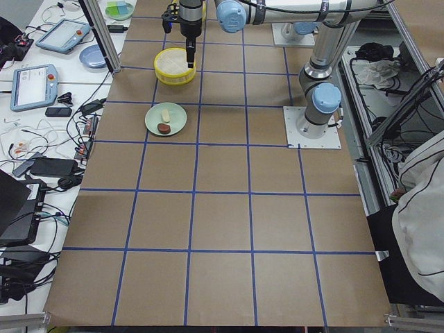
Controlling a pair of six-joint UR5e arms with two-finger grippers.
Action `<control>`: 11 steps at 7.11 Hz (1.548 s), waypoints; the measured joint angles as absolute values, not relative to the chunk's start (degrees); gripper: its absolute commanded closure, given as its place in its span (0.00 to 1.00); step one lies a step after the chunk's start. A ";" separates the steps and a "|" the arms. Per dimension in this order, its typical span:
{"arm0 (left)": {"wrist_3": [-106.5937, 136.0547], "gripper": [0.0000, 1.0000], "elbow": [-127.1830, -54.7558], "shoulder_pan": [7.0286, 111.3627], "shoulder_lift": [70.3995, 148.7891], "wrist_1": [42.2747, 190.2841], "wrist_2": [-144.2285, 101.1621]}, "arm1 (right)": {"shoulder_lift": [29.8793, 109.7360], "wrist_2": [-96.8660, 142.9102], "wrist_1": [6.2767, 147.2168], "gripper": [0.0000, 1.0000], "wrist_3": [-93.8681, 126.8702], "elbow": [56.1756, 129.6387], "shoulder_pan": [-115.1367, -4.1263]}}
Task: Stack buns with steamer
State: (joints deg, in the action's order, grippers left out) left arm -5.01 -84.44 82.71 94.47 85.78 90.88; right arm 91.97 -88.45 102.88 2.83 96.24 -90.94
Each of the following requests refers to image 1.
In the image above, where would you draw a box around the black phone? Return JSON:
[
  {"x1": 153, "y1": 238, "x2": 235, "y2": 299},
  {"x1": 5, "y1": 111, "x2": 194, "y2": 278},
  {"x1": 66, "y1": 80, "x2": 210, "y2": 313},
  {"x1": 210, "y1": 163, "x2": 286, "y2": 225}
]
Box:
[{"x1": 45, "y1": 107, "x2": 72, "y2": 118}]

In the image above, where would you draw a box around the black power brick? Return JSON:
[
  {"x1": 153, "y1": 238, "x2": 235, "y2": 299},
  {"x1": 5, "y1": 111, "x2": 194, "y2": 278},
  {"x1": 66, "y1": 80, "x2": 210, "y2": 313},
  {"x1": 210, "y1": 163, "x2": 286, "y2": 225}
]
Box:
[{"x1": 30, "y1": 157, "x2": 78, "y2": 178}]

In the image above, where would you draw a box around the teach pendant far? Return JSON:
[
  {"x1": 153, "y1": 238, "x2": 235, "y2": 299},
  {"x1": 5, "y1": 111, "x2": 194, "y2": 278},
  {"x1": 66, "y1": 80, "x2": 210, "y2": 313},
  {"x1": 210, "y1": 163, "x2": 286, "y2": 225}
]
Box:
[{"x1": 35, "y1": 19, "x2": 91, "y2": 54}]

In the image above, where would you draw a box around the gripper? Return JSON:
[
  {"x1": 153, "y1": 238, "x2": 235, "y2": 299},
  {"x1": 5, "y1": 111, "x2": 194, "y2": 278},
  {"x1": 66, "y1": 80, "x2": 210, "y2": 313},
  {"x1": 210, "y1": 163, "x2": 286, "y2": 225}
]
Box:
[{"x1": 179, "y1": 0, "x2": 203, "y2": 68}]

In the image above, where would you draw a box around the person in white jacket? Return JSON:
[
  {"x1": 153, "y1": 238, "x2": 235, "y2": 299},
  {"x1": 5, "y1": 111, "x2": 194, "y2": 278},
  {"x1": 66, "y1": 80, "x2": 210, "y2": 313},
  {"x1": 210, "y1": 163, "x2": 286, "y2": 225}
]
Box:
[{"x1": 392, "y1": 132, "x2": 443, "y2": 301}]

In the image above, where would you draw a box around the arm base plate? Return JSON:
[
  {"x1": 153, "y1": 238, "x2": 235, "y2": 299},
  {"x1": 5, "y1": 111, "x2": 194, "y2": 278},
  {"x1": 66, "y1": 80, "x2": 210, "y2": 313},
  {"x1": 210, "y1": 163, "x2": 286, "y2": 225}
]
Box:
[
  {"x1": 271, "y1": 22, "x2": 318, "y2": 48},
  {"x1": 283, "y1": 106, "x2": 341, "y2": 150}
]

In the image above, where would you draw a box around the brown bun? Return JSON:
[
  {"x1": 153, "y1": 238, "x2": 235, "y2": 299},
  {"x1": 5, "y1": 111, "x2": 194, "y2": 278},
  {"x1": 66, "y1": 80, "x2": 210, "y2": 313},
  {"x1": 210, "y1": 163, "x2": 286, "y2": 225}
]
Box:
[{"x1": 157, "y1": 123, "x2": 171, "y2": 135}]

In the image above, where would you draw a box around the white bun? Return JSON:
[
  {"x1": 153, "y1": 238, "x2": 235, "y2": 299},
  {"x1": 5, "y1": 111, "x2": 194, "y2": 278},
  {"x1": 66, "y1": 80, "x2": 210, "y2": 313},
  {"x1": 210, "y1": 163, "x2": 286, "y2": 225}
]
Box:
[{"x1": 160, "y1": 109, "x2": 171, "y2": 123}]

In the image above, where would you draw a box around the aluminium frame post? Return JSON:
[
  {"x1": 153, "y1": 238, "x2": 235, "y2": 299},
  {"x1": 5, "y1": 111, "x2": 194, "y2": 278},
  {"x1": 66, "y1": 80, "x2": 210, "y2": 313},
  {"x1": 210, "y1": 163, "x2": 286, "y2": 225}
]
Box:
[{"x1": 79, "y1": 0, "x2": 121, "y2": 75}]

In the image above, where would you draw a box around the blue plate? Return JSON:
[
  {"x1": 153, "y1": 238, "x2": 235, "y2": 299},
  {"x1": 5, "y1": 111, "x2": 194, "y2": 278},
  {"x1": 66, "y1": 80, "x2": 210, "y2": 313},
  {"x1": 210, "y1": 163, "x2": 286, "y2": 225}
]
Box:
[{"x1": 79, "y1": 44, "x2": 107, "y2": 69}]

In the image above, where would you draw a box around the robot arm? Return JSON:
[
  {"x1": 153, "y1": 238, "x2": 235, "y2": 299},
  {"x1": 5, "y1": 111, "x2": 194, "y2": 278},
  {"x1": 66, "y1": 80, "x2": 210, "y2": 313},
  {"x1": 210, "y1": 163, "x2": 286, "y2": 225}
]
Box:
[{"x1": 215, "y1": 0, "x2": 379, "y2": 139}]

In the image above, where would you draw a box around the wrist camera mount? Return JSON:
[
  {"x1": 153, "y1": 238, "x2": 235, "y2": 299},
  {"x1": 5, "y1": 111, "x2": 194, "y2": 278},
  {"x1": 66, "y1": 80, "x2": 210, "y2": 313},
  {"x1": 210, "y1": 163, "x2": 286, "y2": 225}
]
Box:
[{"x1": 162, "y1": 2, "x2": 179, "y2": 34}]

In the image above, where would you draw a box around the teach pendant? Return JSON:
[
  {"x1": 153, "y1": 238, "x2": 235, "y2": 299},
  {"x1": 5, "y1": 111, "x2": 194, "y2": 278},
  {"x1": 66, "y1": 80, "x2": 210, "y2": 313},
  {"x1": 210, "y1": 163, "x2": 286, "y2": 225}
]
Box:
[
  {"x1": 10, "y1": 64, "x2": 58, "y2": 112},
  {"x1": 35, "y1": 19, "x2": 91, "y2": 54}
]

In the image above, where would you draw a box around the green plate with blocks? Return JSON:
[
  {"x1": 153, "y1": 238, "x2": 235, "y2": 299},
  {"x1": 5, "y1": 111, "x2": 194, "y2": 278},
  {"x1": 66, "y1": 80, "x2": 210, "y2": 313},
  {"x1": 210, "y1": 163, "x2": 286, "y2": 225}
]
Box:
[{"x1": 105, "y1": 1, "x2": 135, "y2": 21}]

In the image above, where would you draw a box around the teach pendant near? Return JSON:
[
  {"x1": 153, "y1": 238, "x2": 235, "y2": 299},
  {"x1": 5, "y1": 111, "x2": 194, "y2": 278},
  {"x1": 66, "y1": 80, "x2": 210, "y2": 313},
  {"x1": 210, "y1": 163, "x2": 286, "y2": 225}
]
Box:
[{"x1": 10, "y1": 64, "x2": 58, "y2": 112}]

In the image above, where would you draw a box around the yellow steamer basket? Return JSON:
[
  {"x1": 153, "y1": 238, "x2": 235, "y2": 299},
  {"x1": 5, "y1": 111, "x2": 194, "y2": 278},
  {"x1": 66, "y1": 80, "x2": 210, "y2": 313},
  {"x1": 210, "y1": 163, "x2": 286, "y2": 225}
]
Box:
[{"x1": 153, "y1": 47, "x2": 196, "y2": 86}]

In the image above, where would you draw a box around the black laptop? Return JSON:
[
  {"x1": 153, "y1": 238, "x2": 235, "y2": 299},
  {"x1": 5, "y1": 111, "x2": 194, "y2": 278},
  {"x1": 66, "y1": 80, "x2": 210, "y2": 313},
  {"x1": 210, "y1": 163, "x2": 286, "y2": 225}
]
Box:
[{"x1": 1, "y1": 171, "x2": 46, "y2": 247}]

